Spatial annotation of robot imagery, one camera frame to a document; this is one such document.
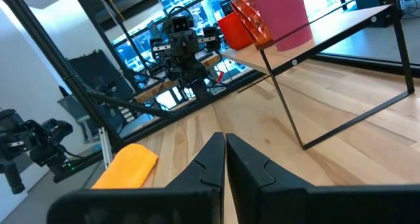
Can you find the white metal bracket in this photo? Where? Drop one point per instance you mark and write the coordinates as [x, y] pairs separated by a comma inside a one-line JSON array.
[[105, 148]]

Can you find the black equipment box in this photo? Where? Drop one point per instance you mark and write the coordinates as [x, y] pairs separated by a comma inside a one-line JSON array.
[[374, 4]]

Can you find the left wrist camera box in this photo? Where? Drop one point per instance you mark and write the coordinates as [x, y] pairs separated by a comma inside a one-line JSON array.
[[180, 24]]

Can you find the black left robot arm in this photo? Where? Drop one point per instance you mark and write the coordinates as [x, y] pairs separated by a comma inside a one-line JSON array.
[[188, 69]]

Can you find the tall pink plastic cup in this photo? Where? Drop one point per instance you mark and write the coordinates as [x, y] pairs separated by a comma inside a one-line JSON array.
[[282, 17]]

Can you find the orange faceted glass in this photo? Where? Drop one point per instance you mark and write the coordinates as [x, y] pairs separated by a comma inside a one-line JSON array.
[[254, 20]]

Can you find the black background robot arm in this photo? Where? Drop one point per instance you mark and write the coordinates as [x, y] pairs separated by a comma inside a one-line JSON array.
[[36, 142]]

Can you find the red plastic mug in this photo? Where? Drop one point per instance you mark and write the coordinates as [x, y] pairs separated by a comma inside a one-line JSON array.
[[233, 33]]

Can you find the black equipment case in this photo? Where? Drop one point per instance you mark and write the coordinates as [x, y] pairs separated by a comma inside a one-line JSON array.
[[98, 74]]

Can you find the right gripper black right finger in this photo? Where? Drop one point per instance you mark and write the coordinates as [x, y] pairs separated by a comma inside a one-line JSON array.
[[262, 197]]

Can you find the wooden shelf with black frame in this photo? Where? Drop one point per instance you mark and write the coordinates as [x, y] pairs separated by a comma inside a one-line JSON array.
[[328, 30]]

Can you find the small red clip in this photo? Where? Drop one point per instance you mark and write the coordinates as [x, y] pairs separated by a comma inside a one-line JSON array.
[[220, 77]]

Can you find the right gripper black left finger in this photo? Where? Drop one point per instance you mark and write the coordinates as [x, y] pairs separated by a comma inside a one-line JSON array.
[[200, 201]]

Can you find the black station frame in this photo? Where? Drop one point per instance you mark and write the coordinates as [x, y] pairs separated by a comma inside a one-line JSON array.
[[65, 66]]

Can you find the yellow microfibre cloth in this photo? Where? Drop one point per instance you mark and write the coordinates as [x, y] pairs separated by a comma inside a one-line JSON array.
[[128, 168]]

